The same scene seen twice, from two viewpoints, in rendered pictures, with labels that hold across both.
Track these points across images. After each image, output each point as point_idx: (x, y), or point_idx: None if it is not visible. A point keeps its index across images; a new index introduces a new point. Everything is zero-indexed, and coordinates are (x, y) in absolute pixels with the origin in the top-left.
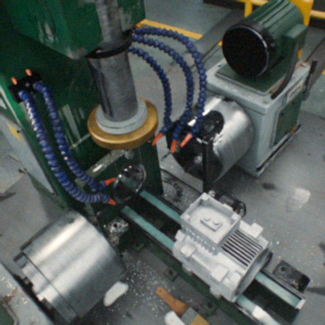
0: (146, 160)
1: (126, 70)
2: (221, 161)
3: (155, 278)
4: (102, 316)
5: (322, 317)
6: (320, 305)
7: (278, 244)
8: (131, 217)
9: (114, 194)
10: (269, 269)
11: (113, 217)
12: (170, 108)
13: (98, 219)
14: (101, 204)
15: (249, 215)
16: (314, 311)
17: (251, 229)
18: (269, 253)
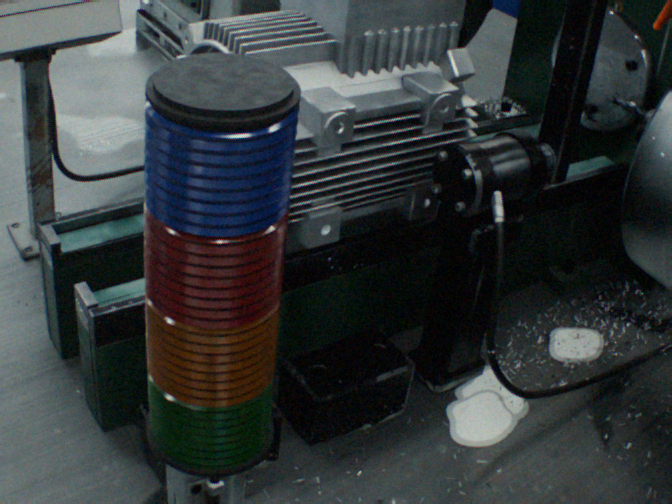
0: (670, 81)
1: None
2: (645, 133)
3: None
4: None
5: (56, 482)
6: (93, 500)
7: (373, 500)
8: (525, 127)
9: (558, 33)
10: (283, 436)
11: (531, 109)
12: None
13: (511, 56)
14: (535, 26)
15: (526, 464)
16: (85, 473)
17: (330, 94)
18: (322, 390)
